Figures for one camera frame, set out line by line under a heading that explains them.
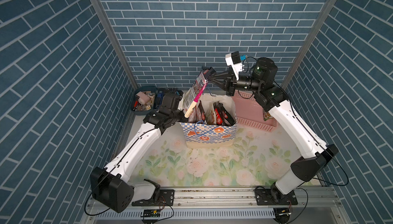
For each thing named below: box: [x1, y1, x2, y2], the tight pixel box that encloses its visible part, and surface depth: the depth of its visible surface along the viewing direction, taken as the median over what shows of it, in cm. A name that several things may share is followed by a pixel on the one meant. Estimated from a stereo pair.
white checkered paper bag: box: [179, 118, 238, 149], surface depth 76 cm
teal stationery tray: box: [130, 85, 158, 116], surface depth 110 cm
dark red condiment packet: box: [212, 100, 235, 126], surface depth 80 cm
